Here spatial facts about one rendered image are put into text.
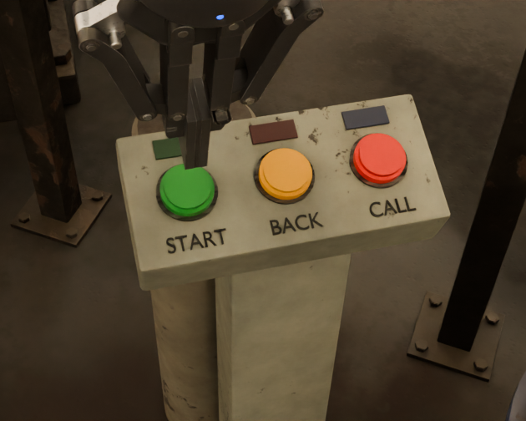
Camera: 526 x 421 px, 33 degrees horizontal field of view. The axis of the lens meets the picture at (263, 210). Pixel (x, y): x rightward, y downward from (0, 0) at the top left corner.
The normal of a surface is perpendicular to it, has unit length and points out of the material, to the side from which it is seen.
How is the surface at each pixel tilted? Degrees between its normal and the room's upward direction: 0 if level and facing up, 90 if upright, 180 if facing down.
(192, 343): 90
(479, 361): 0
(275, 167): 20
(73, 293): 0
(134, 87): 111
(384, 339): 0
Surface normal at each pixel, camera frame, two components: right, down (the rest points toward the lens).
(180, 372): -0.44, 0.66
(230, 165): 0.11, -0.38
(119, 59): 0.22, 0.91
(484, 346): 0.02, -0.67
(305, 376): 0.25, 0.72
